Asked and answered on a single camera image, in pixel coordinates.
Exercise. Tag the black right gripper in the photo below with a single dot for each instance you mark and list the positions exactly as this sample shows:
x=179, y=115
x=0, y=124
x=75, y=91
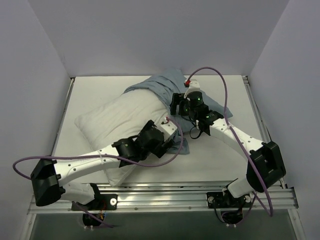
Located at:
x=176, y=103

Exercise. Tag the aluminium left side rail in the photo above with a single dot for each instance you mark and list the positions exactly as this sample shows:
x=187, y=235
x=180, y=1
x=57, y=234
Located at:
x=72, y=80

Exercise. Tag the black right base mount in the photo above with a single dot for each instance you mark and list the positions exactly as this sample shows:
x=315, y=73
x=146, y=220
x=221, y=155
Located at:
x=220, y=200

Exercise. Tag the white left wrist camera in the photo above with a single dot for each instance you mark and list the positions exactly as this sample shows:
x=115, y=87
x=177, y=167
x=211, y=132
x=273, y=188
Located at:
x=168, y=128

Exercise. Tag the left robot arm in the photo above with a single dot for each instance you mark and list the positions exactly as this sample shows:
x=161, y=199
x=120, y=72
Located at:
x=53, y=177

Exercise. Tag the aluminium rail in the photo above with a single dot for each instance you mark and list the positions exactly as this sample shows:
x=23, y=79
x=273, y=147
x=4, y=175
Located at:
x=72, y=80
x=260, y=117
x=167, y=197

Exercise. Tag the white pillow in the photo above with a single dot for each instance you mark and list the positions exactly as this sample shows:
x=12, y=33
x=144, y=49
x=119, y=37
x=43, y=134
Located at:
x=123, y=117

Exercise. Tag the aluminium front rail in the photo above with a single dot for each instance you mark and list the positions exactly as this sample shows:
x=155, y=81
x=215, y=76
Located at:
x=167, y=197

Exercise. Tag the blue pillowcase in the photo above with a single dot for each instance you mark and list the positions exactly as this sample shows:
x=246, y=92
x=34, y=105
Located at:
x=163, y=86

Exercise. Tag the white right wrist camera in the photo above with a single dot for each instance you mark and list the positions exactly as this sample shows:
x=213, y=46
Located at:
x=192, y=86

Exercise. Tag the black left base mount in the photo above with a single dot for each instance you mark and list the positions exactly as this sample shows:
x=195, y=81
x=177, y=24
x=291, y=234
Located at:
x=106, y=202

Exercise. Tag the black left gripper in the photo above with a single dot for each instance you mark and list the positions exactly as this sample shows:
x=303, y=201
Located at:
x=163, y=147

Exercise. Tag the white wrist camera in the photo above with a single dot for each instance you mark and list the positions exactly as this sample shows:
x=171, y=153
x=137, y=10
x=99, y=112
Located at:
x=192, y=86
x=168, y=128

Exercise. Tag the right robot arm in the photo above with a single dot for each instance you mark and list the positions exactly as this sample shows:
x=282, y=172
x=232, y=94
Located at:
x=217, y=126

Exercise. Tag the aluminium right side rail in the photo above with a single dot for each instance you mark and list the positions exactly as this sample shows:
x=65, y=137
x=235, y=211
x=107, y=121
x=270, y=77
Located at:
x=260, y=117

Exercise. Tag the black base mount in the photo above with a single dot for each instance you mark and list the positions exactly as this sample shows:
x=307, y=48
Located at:
x=220, y=200
x=106, y=202

